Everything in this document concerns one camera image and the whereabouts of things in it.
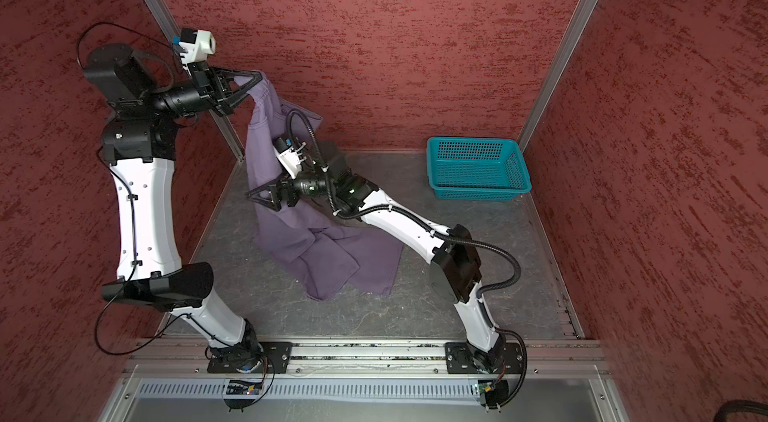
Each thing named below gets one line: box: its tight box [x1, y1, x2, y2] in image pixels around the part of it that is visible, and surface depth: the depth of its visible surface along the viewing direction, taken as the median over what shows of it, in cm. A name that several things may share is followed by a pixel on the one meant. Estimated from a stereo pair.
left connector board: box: [226, 380, 263, 395], surface depth 73 cm
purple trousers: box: [234, 72, 403, 301], surface depth 87 cm
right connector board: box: [478, 380, 509, 409], surface depth 73 cm
